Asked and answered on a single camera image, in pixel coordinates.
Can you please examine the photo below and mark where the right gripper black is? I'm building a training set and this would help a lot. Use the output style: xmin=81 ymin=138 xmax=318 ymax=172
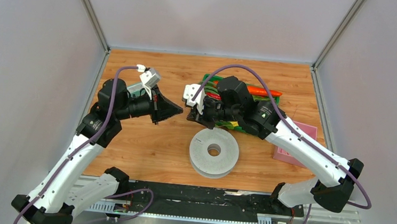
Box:
xmin=186 ymin=94 xmax=242 ymax=132

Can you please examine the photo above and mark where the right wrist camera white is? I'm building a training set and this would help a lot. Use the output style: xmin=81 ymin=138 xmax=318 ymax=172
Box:
xmin=182 ymin=84 xmax=206 ymax=115

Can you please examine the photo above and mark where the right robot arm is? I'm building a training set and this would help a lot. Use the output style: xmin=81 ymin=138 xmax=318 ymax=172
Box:
xmin=182 ymin=76 xmax=364 ymax=214

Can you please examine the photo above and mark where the green long beans bundle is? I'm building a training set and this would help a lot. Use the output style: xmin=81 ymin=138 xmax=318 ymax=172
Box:
xmin=204 ymin=81 xmax=220 ymax=99

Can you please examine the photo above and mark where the yellow napa cabbage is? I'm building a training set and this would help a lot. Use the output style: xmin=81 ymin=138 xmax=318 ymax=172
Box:
xmin=226 ymin=121 xmax=239 ymax=130

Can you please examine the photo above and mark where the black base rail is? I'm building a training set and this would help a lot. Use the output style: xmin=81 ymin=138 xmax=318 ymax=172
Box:
xmin=84 ymin=180 xmax=310 ymax=224

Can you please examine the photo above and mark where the teal small box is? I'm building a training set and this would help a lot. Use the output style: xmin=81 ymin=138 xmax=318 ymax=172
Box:
xmin=127 ymin=82 xmax=146 ymax=98

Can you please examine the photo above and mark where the green plastic tray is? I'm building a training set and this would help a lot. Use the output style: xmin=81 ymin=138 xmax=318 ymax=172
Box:
xmin=203 ymin=74 xmax=280 ymax=139

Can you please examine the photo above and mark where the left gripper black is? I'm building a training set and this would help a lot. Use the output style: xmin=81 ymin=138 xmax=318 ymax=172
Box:
xmin=114 ymin=81 xmax=185 ymax=126

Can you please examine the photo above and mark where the pink plastic box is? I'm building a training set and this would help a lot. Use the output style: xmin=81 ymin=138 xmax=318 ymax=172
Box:
xmin=273 ymin=121 xmax=317 ymax=168

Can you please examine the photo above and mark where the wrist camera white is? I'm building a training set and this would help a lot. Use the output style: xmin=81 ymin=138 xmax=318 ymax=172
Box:
xmin=136 ymin=64 xmax=162 ymax=100
xmin=182 ymin=84 xmax=206 ymax=115

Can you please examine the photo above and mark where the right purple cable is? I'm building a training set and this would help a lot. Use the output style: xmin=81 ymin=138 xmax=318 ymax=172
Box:
xmin=184 ymin=61 xmax=383 ymax=211

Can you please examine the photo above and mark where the grey filament spool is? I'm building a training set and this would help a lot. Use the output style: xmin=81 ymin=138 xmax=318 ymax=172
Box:
xmin=189 ymin=128 xmax=240 ymax=179

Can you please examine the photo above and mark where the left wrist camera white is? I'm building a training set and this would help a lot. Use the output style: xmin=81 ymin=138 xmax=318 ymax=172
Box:
xmin=136 ymin=64 xmax=162 ymax=100

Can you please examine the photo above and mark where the orange carrot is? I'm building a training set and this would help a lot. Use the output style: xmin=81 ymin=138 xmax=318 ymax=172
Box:
xmin=247 ymin=85 xmax=283 ymax=97

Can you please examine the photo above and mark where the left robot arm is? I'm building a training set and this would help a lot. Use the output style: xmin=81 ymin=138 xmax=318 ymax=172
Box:
xmin=11 ymin=79 xmax=183 ymax=224

